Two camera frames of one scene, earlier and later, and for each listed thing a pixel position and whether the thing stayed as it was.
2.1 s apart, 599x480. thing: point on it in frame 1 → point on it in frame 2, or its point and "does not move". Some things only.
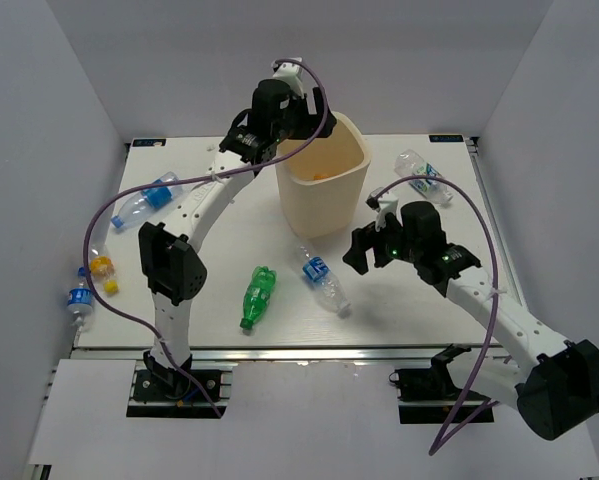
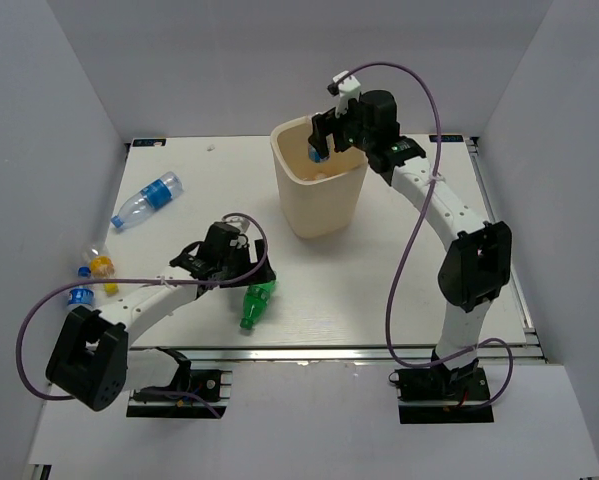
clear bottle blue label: (325, 282) → (314, 155)
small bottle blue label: (80, 300) does not move
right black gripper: (365, 239) → (322, 125)
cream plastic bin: (324, 180) does not move
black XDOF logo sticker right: (446, 138) does not move
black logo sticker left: (149, 142) does not move
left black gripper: (307, 125) → (265, 274)
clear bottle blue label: (148, 200) does not move
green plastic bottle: (257, 295) does not move
